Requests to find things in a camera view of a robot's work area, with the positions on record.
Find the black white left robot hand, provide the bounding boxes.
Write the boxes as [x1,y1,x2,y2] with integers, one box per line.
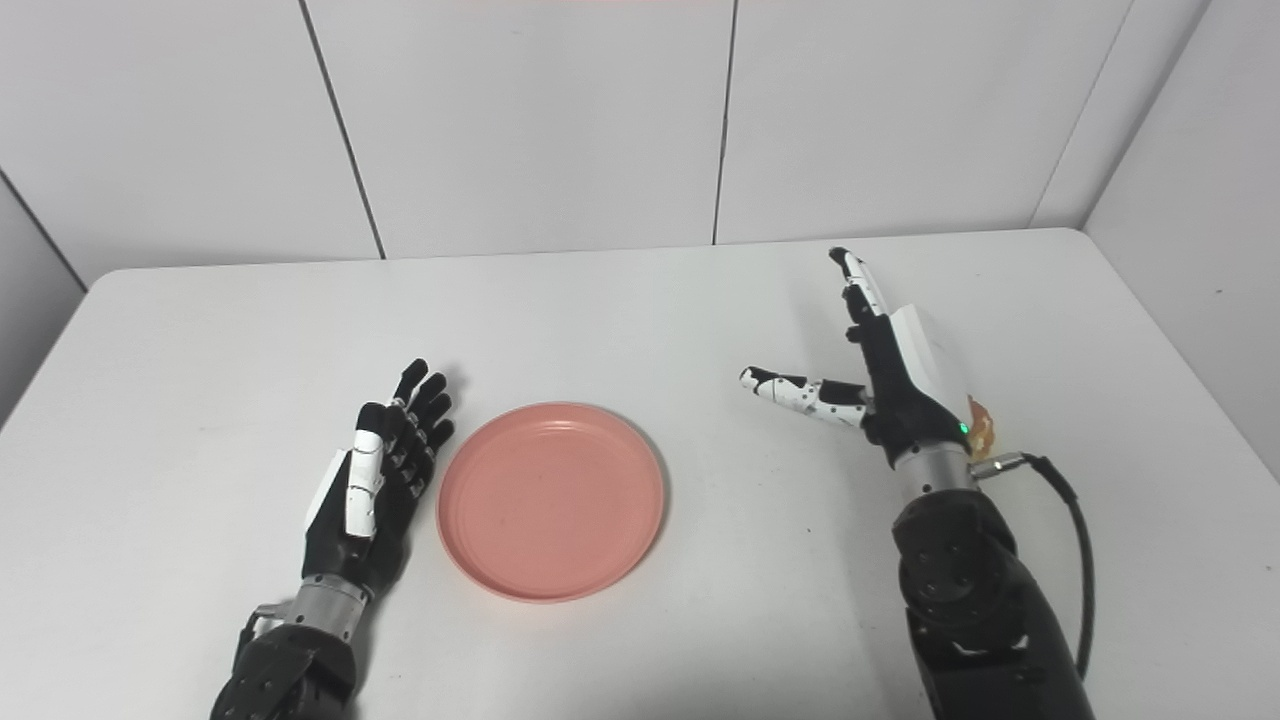
[303,359,456,596]

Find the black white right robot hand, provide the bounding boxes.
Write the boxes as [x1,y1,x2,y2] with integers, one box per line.
[740,247,976,469]

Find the pink round plate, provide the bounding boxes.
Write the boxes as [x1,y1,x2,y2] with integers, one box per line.
[436,402,666,604]

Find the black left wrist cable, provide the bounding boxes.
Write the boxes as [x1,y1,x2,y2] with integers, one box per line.
[235,603,291,673]

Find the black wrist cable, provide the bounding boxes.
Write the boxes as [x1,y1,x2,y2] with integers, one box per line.
[235,603,291,673]
[972,452,1098,683]

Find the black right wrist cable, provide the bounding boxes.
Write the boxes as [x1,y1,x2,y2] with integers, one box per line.
[972,452,1098,683]

